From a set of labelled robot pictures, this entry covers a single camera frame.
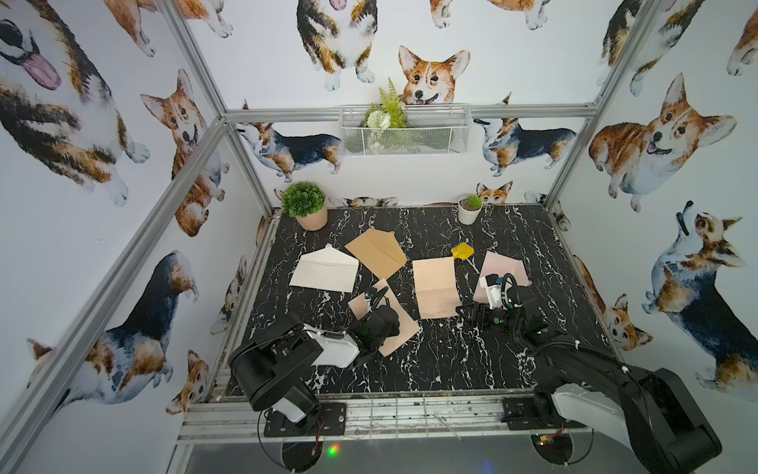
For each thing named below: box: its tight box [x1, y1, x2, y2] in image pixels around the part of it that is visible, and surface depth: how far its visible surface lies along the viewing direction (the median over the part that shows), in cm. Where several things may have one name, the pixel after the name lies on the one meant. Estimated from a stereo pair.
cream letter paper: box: [412, 256, 461, 320], surface depth 99 cm
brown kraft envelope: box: [344, 228, 408, 280], surface depth 109 cm
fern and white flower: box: [362, 77, 410, 151], surface depth 85 cm
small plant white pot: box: [457, 193, 484, 226], surface depth 115 cm
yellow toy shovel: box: [451, 242, 475, 260], surface depth 109 cm
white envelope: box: [289, 242, 360, 294], surface depth 106 cm
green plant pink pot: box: [281, 180, 329, 232], surface depth 105 cm
